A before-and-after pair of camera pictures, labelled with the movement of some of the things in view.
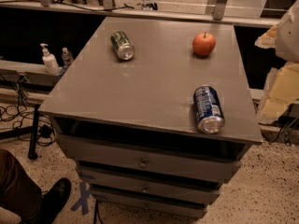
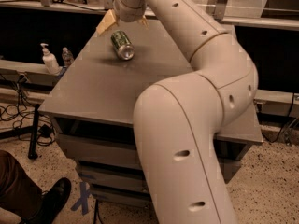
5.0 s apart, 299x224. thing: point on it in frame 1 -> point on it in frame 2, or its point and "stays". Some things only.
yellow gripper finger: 267,40 -> 144,21
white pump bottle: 49,61 stays
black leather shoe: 52,201 stays
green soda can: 121,45 stays
